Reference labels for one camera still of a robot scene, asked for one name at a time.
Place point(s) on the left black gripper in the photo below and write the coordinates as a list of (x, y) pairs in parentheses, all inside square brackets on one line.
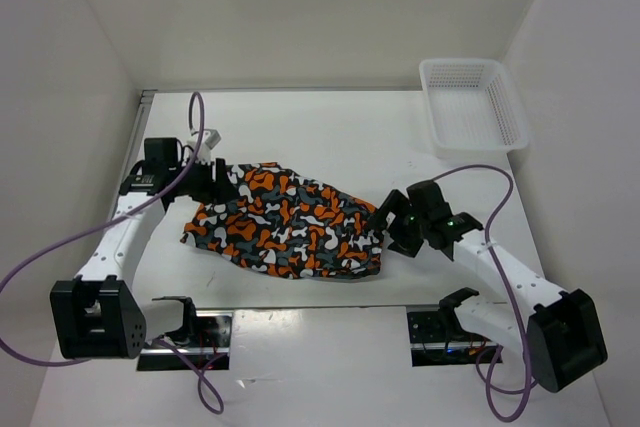
[(222, 190)]

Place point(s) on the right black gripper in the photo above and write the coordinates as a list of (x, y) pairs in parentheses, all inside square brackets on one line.
[(399, 205)]

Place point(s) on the orange camouflage shorts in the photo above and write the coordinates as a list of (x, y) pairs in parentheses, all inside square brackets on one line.
[(288, 226)]

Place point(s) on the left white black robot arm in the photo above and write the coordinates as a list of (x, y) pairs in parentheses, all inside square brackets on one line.
[(95, 313)]

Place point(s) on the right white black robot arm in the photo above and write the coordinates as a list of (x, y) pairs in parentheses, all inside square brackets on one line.
[(557, 332)]

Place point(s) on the white plastic basket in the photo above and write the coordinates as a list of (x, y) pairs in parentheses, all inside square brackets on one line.
[(473, 108)]

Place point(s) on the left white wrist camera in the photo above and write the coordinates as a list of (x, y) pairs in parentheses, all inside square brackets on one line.
[(201, 145)]

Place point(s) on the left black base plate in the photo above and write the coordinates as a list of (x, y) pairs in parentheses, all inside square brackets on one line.
[(205, 343)]

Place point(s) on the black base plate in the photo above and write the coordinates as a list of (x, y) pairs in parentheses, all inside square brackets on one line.
[(205, 343), (431, 345)]

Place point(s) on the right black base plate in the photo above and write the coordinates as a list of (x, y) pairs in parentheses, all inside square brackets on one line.
[(431, 345)]

